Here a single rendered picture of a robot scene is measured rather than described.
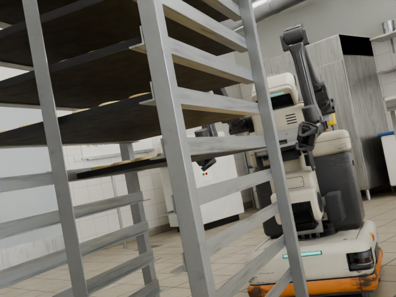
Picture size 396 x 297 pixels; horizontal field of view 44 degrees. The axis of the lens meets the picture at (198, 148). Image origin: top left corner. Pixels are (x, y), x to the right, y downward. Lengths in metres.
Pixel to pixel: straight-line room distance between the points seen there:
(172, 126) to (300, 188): 1.78
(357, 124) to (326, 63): 0.85
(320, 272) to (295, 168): 0.51
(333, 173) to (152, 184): 4.33
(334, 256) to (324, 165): 0.53
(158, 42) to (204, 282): 0.37
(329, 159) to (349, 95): 3.56
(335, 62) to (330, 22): 1.26
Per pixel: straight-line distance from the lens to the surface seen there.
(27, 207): 5.87
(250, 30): 1.38
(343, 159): 2.71
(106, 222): 6.31
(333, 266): 2.46
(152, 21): 0.80
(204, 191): 0.89
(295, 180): 2.49
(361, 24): 7.23
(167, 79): 0.77
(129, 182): 1.51
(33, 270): 1.12
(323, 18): 7.53
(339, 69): 6.29
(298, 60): 2.08
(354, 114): 6.25
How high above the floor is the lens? 0.74
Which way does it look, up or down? 3 degrees up
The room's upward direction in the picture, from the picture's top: 11 degrees counter-clockwise
